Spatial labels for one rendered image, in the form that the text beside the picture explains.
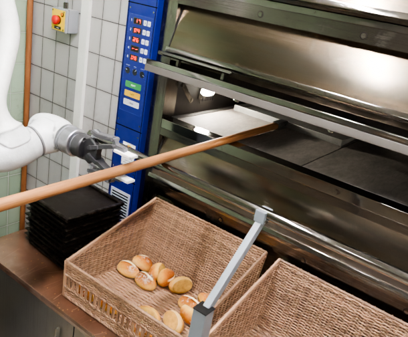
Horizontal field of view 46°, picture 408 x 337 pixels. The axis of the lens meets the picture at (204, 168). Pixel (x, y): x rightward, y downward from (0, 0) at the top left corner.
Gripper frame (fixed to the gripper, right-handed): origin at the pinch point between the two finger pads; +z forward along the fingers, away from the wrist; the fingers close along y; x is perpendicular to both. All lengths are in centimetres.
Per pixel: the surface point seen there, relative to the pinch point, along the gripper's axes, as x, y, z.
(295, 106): -39, -22, 29
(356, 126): -39, -22, 49
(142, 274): -29, 56, -11
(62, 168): -53, 46, -92
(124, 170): 2.1, 0.3, 1.6
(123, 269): -28, 57, -20
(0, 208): 39.7, 0.9, 1.8
